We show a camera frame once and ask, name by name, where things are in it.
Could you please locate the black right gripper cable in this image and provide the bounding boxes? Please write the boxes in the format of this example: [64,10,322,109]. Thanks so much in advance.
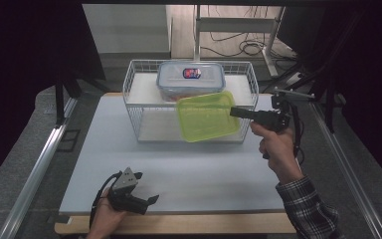
[287,99,306,166]

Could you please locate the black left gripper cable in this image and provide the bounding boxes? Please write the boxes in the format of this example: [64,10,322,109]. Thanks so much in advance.
[89,170,123,230]

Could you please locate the black metal stand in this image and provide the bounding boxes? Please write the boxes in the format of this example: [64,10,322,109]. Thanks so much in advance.
[272,9,366,133]
[53,68,110,128]

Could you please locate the white metal desk frame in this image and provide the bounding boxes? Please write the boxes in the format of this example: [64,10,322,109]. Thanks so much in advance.
[193,4,287,78]

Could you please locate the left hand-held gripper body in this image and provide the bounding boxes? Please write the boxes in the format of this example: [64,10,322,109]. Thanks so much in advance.
[107,166,150,216]

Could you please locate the person's right hand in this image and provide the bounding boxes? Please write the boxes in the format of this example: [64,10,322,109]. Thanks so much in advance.
[250,120,304,185]

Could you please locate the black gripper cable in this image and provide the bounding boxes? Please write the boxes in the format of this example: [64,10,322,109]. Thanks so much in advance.
[287,99,306,166]
[89,170,123,230]

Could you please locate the black cables on floor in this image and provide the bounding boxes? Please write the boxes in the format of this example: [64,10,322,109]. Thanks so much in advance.
[200,5,299,61]

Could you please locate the clear food container blue lid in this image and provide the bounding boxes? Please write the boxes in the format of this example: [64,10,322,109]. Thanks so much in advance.
[155,60,227,103]

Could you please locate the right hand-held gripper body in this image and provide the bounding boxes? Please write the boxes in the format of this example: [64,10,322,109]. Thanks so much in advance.
[254,87,316,133]

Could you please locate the aluminium rail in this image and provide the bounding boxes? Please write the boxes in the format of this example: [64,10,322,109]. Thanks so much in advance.
[0,98,79,239]
[308,100,382,239]

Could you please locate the white wire basket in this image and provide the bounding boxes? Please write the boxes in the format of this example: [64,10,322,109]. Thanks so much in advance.
[122,59,260,144]

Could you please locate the person's left hand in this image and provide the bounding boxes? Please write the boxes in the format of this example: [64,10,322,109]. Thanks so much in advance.
[86,195,129,239]

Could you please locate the white cabinet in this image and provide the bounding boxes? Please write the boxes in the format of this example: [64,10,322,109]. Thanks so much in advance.
[82,3,174,55]

